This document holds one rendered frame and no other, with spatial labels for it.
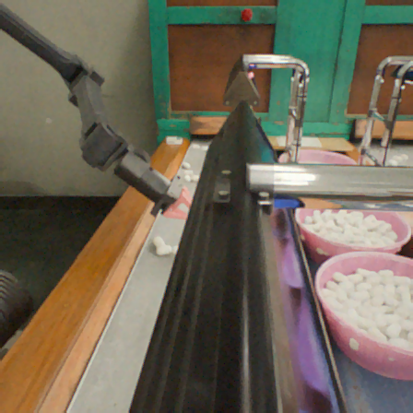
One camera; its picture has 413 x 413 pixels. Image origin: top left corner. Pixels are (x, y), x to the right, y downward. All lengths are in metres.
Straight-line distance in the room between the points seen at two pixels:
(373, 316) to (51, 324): 0.54
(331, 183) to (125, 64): 2.29
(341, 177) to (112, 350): 0.49
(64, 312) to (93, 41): 2.00
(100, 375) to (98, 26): 2.13
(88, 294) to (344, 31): 1.31
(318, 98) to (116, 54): 1.33
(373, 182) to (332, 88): 1.43
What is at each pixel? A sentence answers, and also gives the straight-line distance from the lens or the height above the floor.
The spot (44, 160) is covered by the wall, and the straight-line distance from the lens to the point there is 2.75.
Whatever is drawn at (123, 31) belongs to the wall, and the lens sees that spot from 2.42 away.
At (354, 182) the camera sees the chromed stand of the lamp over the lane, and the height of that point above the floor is 1.12.
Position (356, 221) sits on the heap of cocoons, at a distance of 1.01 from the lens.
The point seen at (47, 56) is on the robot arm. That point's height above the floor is 1.12.
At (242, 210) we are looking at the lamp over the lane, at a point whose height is 1.11.
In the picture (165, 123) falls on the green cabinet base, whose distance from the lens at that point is 1.61.
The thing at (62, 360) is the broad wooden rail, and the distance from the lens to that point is 0.58.
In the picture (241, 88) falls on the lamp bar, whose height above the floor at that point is 1.08.
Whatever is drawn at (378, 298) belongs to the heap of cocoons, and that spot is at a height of 0.74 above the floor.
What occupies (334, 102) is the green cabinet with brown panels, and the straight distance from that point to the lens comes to 1.61.
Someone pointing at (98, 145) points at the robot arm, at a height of 0.99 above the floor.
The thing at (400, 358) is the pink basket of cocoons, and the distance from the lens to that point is 0.65.
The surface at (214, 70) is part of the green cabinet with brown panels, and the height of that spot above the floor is 1.04.
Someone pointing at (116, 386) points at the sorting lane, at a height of 0.74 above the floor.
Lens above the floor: 1.18
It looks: 26 degrees down
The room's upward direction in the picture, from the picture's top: straight up
